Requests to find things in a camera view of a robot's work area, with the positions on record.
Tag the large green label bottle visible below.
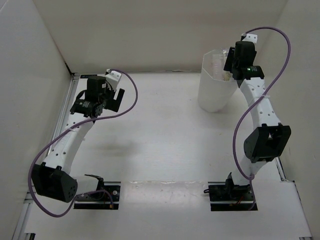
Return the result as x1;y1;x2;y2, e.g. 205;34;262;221
210;49;231;82

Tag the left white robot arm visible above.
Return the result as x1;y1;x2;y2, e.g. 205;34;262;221
28;70;125;203

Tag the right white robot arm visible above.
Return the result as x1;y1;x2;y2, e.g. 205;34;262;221
224;41;291;200

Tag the white plastic bin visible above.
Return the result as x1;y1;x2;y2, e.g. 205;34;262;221
197;50;238;113

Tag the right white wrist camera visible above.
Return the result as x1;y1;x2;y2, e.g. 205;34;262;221
240;33;258;45

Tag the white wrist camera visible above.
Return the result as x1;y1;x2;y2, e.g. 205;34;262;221
104;70;122;88
240;33;258;45

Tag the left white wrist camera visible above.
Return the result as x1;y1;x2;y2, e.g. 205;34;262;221
104;70;122;88

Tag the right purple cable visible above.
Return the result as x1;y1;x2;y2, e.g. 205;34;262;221
232;26;292;211

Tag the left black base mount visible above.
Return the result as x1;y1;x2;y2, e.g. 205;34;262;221
73;181;121;211

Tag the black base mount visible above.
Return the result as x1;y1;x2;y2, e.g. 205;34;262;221
73;181;121;211
203;180;258;212

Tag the left aluminium frame rail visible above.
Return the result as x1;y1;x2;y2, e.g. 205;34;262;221
12;73;81;240

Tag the aluminium frame rail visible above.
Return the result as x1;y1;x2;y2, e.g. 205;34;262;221
246;68;313;238
12;73;81;240

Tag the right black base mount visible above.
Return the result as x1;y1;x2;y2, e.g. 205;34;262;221
203;180;258;212

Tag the right aluminium frame rail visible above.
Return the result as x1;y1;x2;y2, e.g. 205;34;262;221
246;68;313;238

